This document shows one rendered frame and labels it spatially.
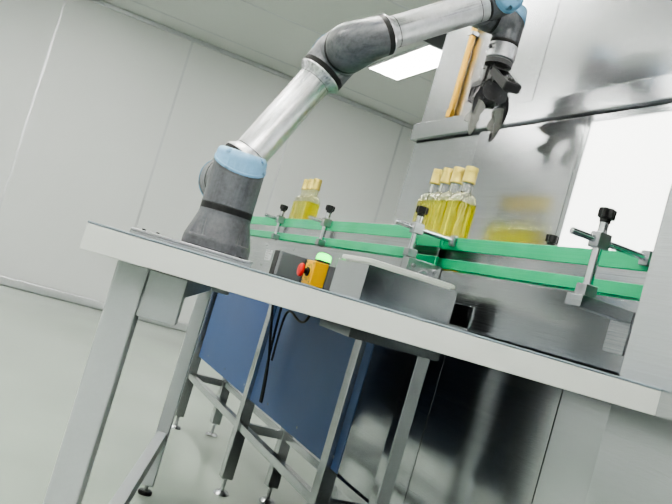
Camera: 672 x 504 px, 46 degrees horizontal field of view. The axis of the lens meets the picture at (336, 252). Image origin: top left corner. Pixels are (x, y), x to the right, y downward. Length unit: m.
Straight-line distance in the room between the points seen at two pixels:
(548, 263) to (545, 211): 0.36
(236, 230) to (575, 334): 0.72
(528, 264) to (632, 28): 0.66
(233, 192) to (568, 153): 0.81
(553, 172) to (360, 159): 6.42
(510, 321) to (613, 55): 0.74
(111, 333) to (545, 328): 0.85
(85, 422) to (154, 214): 6.73
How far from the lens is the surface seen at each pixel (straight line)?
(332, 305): 0.97
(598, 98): 1.99
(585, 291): 1.34
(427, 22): 1.91
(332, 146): 8.24
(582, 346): 1.47
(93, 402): 1.04
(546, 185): 2.01
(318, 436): 2.14
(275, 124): 1.89
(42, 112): 7.68
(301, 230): 2.68
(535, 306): 1.60
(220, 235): 1.69
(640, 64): 1.97
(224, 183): 1.71
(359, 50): 1.85
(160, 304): 1.02
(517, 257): 1.72
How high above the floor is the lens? 0.75
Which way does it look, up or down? 3 degrees up
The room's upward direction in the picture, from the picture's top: 16 degrees clockwise
